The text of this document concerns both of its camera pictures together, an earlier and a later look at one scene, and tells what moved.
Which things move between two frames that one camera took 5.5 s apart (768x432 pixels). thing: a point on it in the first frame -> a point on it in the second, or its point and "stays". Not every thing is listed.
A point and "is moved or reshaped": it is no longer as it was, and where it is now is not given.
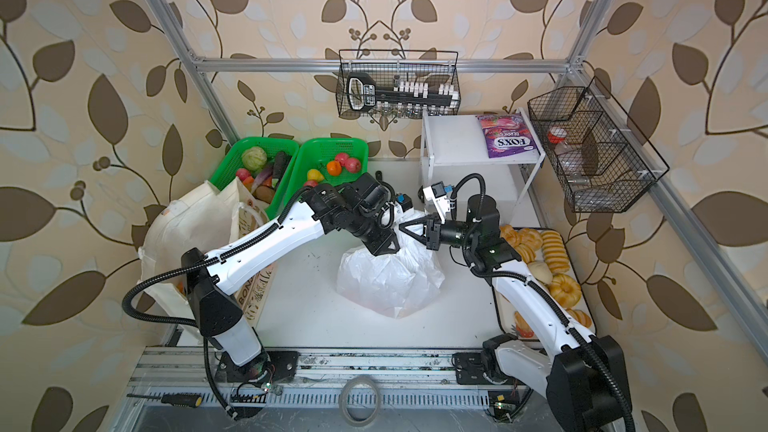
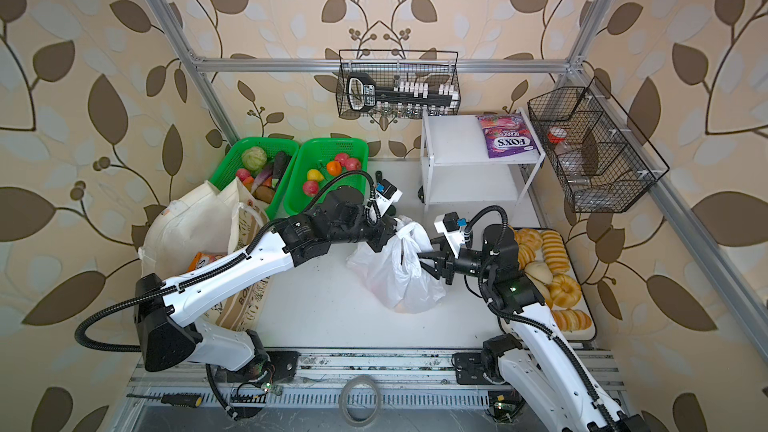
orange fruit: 334,168 stays
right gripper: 432,232 -> 445,264
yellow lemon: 315,175 stays
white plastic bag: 392,284 is moved or reshaped
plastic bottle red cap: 570,159 stays
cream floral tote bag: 205,218 stays
